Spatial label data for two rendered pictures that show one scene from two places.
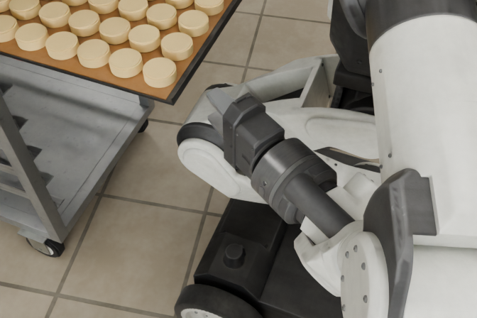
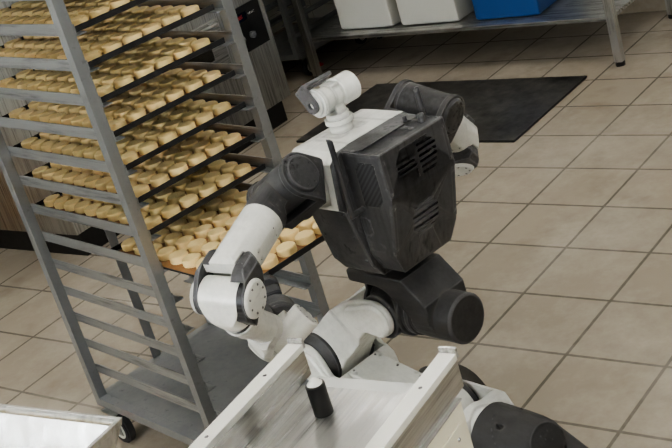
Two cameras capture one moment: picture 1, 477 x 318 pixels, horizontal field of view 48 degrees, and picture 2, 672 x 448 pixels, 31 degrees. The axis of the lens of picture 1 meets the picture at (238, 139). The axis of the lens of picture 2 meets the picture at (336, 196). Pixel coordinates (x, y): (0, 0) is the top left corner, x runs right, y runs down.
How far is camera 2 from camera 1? 2.19 m
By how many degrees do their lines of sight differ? 38
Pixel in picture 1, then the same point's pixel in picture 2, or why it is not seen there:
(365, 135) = (369, 315)
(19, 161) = (184, 359)
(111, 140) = not seen: hidden behind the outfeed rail
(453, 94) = (236, 226)
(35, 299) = not seen: outside the picture
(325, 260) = not seen: hidden behind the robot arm
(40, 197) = (201, 399)
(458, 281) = (217, 281)
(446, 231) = (210, 262)
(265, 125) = (270, 288)
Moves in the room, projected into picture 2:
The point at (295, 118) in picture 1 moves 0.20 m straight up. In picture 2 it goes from (339, 310) to (315, 233)
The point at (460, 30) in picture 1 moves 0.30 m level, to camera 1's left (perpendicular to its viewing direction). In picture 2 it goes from (254, 208) to (133, 216)
